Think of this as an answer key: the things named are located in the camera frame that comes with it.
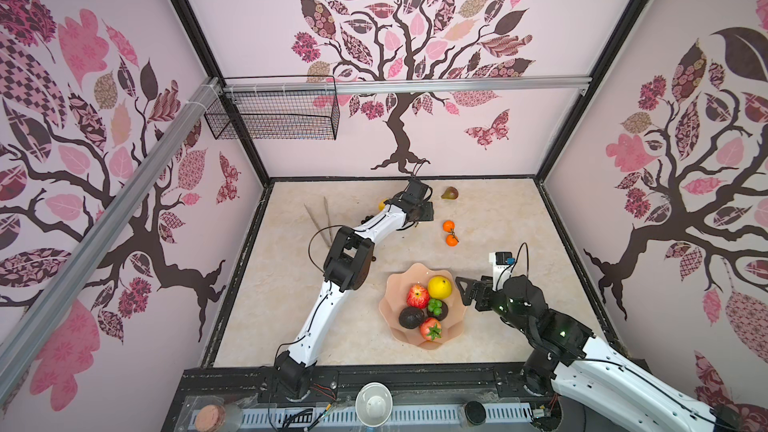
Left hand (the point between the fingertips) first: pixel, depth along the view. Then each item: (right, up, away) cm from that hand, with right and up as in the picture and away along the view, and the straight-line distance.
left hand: (425, 212), depth 107 cm
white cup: (-17, -46, -36) cm, 61 cm away
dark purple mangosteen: (0, -26, -27) cm, 37 cm away
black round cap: (+5, -42, -45) cm, 61 cm away
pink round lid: (-50, -42, -46) cm, 80 cm away
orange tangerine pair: (+8, -5, -3) cm, 10 cm away
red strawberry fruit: (-2, -30, -30) cm, 43 cm away
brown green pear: (+10, +7, +4) cm, 13 cm away
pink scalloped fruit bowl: (-11, -26, -20) cm, 34 cm away
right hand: (+8, -16, -30) cm, 35 cm away
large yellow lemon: (+1, -20, -25) cm, 33 cm away
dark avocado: (-7, -27, -29) cm, 41 cm away
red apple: (-5, -23, -24) cm, 34 cm away
